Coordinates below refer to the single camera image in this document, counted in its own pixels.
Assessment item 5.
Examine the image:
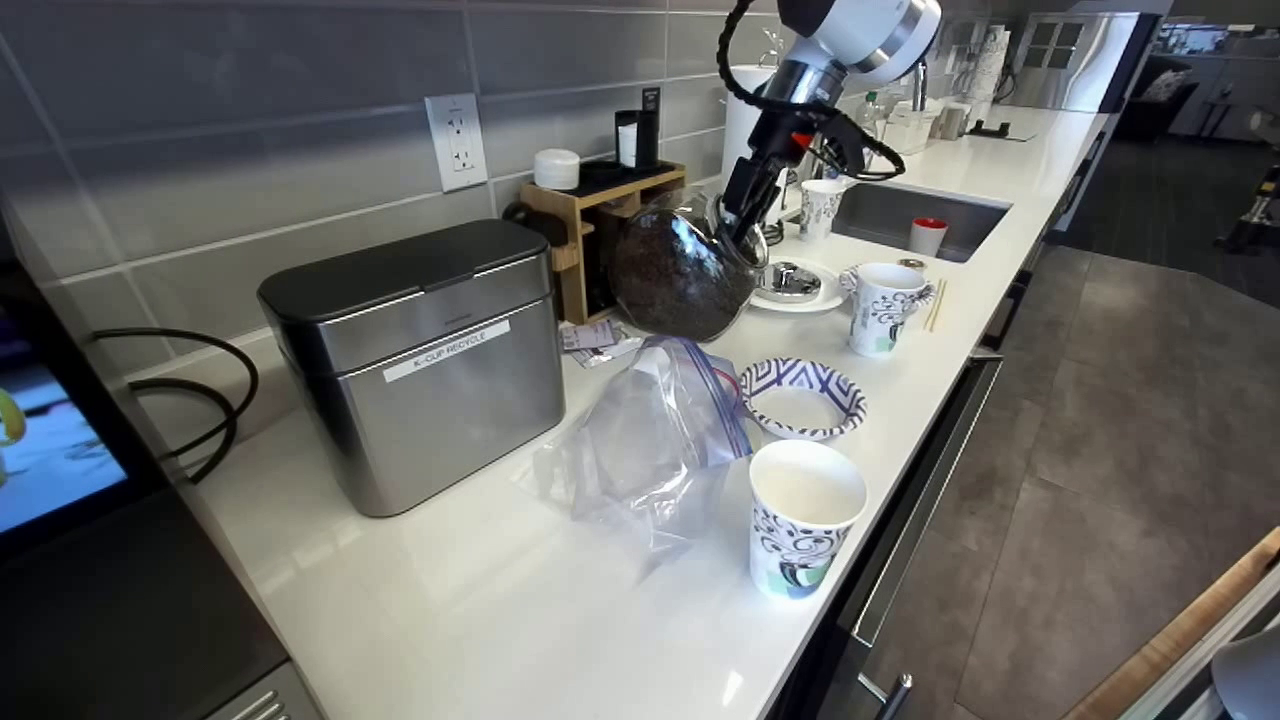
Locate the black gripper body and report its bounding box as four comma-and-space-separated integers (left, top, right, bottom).
722, 113, 817, 227

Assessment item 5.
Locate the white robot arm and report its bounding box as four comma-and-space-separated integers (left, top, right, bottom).
718, 0, 941, 259

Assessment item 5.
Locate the far patterned paper cup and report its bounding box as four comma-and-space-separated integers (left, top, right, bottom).
801, 180, 845, 242

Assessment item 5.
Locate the patterned paper cup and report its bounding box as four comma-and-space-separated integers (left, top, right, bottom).
850, 259, 932, 359
748, 440, 870, 599
801, 180, 845, 242

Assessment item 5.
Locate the glass jar of coffee beans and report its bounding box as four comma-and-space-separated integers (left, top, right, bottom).
607, 210, 752, 341

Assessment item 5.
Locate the middle patterned paper cup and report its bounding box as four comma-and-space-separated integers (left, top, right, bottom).
850, 259, 932, 359

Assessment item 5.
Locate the near patterned paper cup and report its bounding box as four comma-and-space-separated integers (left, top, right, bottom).
748, 440, 870, 599

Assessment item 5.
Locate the white jar lid with knob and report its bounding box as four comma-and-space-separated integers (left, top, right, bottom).
748, 257, 845, 316

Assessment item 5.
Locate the kitchen sink basin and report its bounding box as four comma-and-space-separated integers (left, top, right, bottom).
831, 185, 1007, 263

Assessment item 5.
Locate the empty blue patterned paper bowl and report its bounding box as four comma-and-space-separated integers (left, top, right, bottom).
735, 356, 870, 443

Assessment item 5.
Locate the wooden countertop organizer rack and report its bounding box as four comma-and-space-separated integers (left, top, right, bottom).
516, 159, 685, 323

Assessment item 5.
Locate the small white container on rack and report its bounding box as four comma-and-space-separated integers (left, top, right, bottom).
532, 148, 582, 194

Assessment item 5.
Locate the clear zip plastic bag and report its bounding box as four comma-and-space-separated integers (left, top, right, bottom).
532, 337, 752, 559

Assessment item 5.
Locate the stainless steel countertop bin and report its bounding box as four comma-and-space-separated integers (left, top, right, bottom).
255, 219, 563, 518

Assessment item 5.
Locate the white wall power outlet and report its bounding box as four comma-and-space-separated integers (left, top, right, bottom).
423, 93, 487, 194

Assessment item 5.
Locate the black power cable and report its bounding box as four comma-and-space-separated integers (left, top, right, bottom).
85, 323, 266, 489

